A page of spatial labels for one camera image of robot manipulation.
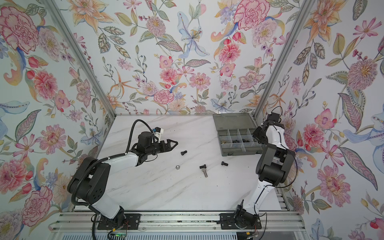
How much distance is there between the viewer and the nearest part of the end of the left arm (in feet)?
2.41

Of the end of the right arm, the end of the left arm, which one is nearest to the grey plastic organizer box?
the end of the right arm

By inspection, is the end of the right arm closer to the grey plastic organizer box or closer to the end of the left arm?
the grey plastic organizer box
